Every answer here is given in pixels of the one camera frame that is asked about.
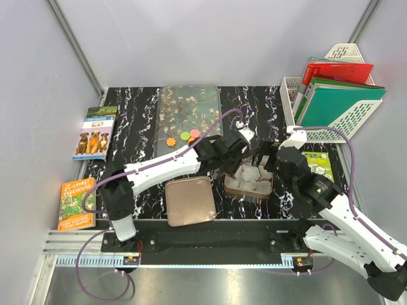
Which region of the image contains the rose gold tin box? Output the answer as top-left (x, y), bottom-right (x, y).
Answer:
top-left (224, 156), bottom-right (273, 199)

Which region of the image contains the orange flower-shaped cookie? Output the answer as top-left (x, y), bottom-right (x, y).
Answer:
top-left (166, 137), bottom-right (177, 147)

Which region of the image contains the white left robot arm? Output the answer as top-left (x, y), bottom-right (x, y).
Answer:
top-left (97, 126), bottom-right (255, 252)

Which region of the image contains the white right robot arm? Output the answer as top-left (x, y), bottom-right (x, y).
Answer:
top-left (253, 126), bottom-right (406, 301)

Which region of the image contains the green comic booklet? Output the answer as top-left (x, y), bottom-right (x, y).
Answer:
top-left (302, 151), bottom-right (335, 182)

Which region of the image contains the pink round cookie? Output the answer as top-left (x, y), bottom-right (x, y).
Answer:
top-left (190, 129), bottom-right (200, 138)

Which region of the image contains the green round cookie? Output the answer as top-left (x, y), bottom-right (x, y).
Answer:
top-left (180, 132), bottom-right (190, 141)

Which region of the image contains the rose gold tin lid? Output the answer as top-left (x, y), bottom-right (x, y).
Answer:
top-left (165, 177), bottom-right (217, 227)

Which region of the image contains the floral blue serving tray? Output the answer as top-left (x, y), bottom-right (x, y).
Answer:
top-left (154, 85), bottom-right (221, 157)

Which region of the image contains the red folder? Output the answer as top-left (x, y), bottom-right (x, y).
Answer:
top-left (301, 62), bottom-right (374, 86)

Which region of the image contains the dog picture book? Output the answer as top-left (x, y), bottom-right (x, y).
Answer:
top-left (72, 106), bottom-right (118, 161)

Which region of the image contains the orange treehouse book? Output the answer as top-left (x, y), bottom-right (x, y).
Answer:
top-left (57, 177), bottom-right (95, 231)

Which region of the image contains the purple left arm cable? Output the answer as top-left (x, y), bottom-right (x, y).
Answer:
top-left (74, 108), bottom-right (245, 300)

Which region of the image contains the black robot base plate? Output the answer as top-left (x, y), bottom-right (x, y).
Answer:
top-left (101, 220), bottom-right (309, 268)

